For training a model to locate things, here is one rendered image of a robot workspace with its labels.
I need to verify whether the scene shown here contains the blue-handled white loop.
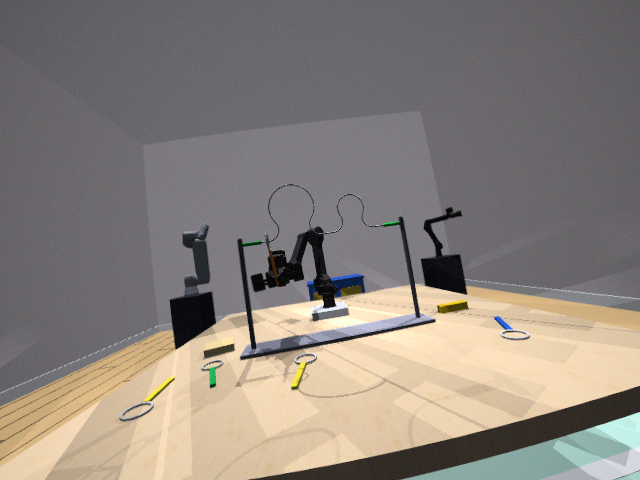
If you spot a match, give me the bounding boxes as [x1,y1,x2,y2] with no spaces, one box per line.
[494,316,530,340]

